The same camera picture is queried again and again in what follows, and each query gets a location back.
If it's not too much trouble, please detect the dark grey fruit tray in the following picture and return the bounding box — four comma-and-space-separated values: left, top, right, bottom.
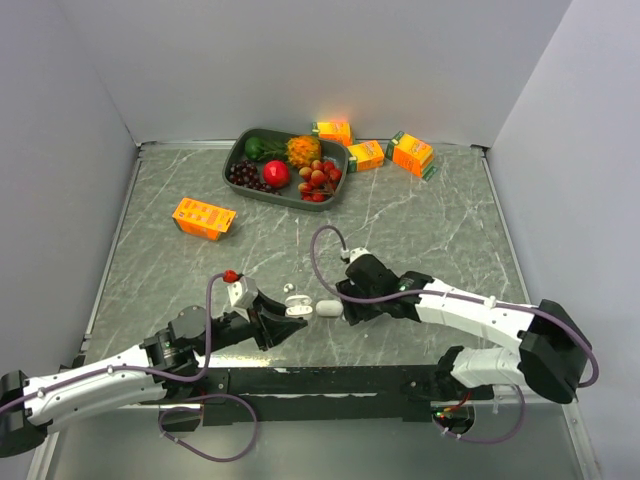
223, 128, 349, 212

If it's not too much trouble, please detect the orange box back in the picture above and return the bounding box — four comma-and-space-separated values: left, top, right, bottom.
311, 122, 353, 147

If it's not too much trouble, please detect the orange spiky fruit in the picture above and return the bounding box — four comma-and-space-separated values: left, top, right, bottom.
285, 135, 322, 169

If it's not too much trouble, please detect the white closed charging case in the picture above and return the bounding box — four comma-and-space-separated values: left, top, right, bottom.
315, 300, 344, 317

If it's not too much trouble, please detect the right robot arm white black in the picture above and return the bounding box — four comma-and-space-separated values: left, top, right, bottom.
335, 249, 591, 404

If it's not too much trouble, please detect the green fruit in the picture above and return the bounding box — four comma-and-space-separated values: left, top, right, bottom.
244, 136, 265, 162

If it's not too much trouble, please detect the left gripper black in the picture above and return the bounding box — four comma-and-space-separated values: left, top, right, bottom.
195, 290, 307, 356

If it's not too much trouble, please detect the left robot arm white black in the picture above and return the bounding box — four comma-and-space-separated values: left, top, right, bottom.
1, 295, 308, 457

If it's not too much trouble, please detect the aluminium frame left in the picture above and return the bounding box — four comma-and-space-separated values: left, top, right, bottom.
26, 144, 147, 480

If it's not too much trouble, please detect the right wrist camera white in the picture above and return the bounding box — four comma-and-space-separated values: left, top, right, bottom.
340, 247, 369, 264

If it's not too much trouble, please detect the dark grape bunch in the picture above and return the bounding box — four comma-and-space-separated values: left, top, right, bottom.
227, 160, 278, 194

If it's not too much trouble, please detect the white gold-rimmed charging case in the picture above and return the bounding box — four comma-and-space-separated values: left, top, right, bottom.
284, 294, 314, 319

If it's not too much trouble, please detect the red pomegranate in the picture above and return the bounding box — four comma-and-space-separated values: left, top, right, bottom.
262, 160, 291, 189

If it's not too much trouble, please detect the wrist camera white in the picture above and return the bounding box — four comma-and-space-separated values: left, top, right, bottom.
222, 270, 258, 310
340, 247, 369, 264

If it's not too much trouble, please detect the red lychee bunch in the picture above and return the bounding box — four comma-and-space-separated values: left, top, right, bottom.
298, 160, 343, 203

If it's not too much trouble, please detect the green herb sprig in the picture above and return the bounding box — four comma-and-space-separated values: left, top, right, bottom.
259, 139, 288, 160

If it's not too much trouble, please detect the orange box right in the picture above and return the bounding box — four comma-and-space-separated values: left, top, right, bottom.
385, 131, 435, 180

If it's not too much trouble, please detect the orange box front left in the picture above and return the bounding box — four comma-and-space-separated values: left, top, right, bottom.
172, 197, 236, 241

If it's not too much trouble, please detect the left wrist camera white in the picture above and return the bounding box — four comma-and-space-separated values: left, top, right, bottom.
222, 270, 258, 310

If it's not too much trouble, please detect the orange box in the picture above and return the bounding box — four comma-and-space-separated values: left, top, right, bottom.
385, 131, 435, 180
311, 122, 353, 147
172, 197, 236, 241
347, 140, 385, 173

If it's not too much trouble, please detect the orange box middle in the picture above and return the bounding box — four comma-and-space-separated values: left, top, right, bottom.
347, 140, 385, 173

